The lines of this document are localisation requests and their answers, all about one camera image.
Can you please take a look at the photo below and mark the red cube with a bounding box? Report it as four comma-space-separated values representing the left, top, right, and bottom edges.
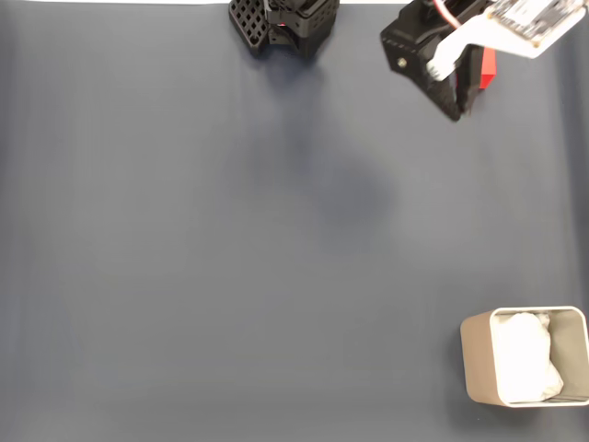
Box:
478, 47, 499, 91

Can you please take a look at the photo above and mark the beige square box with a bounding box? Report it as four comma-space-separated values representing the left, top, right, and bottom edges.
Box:
459, 306, 589, 409

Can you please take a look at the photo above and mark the white crumpled cloth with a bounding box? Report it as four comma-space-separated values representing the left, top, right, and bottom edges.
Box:
492, 311, 565, 402

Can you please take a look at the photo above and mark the dark blue table mat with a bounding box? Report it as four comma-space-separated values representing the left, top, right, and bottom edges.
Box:
0, 2, 589, 442

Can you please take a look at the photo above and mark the red white black servo wire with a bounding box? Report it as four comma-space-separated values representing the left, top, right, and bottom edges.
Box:
430, 0, 461, 31

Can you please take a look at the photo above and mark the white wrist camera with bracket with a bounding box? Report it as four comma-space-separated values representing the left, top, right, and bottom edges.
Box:
426, 0, 589, 83

